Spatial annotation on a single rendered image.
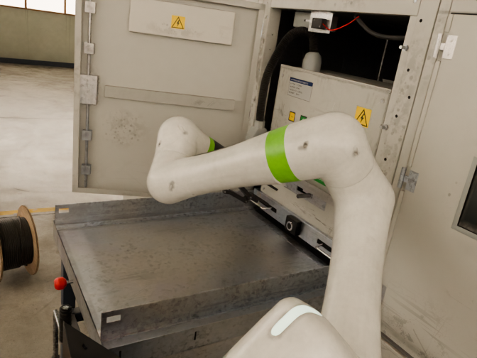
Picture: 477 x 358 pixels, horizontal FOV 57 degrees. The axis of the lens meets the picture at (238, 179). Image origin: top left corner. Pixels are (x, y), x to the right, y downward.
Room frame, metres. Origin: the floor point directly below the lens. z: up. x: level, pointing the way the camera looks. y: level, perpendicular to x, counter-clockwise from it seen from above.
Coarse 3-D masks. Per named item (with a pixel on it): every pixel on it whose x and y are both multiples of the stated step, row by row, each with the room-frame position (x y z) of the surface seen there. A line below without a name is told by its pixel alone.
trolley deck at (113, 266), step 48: (96, 240) 1.14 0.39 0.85; (144, 240) 1.18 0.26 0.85; (192, 240) 1.23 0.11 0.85; (240, 240) 1.28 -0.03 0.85; (96, 288) 0.91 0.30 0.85; (144, 288) 0.94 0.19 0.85; (192, 288) 0.97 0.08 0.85; (96, 336) 0.76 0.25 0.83; (144, 336) 0.76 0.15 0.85; (192, 336) 0.81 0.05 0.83
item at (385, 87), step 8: (312, 72) 1.42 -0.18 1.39; (320, 72) 1.40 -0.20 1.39; (328, 72) 1.53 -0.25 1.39; (336, 72) 1.60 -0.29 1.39; (344, 80) 1.30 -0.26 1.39; (352, 80) 1.27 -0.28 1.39; (360, 80) 1.38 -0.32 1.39; (368, 80) 1.43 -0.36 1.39; (376, 88) 1.20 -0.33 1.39; (384, 88) 1.17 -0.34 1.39; (392, 88) 1.25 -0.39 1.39; (272, 120) 1.56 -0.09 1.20; (384, 120) 1.15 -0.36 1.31; (304, 192) 1.38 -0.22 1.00
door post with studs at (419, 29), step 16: (432, 0) 1.06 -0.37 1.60; (416, 16) 1.09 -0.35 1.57; (432, 16) 1.05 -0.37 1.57; (416, 32) 1.07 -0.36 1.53; (400, 48) 1.08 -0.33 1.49; (416, 48) 1.07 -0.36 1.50; (400, 64) 1.10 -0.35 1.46; (416, 64) 1.06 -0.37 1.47; (400, 80) 1.09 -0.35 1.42; (416, 80) 1.05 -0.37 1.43; (400, 96) 1.07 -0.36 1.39; (400, 112) 1.06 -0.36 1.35; (384, 128) 1.09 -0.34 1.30; (400, 128) 1.05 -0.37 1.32; (384, 144) 1.09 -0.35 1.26; (400, 144) 1.04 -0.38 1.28; (384, 160) 1.07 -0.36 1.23
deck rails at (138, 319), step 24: (216, 192) 1.49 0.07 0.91; (240, 192) 1.55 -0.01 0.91; (72, 216) 1.22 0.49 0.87; (96, 216) 1.26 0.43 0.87; (120, 216) 1.30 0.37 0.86; (144, 216) 1.34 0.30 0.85; (168, 216) 1.37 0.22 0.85; (216, 288) 0.88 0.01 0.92; (240, 288) 0.91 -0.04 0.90; (264, 288) 0.95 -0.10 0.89; (288, 288) 0.99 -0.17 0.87; (312, 288) 1.04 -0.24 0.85; (120, 312) 0.75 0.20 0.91; (144, 312) 0.78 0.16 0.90; (168, 312) 0.81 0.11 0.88; (192, 312) 0.84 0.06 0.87; (216, 312) 0.88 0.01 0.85; (120, 336) 0.75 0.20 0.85
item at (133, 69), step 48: (96, 0) 1.52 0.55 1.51; (144, 0) 1.53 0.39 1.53; (192, 0) 1.59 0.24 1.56; (240, 0) 1.59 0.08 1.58; (96, 48) 1.52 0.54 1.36; (144, 48) 1.56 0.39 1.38; (192, 48) 1.59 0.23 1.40; (240, 48) 1.63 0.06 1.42; (96, 96) 1.50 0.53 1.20; (144, 96) 1.54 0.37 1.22; (192, 96) 1.58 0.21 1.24; (240, 96) 1.63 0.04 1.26; (96, 144) 1.53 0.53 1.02; (144, 144) 1.56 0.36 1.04; (96, 192) 1.50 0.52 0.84; (144, 192) 1.54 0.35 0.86
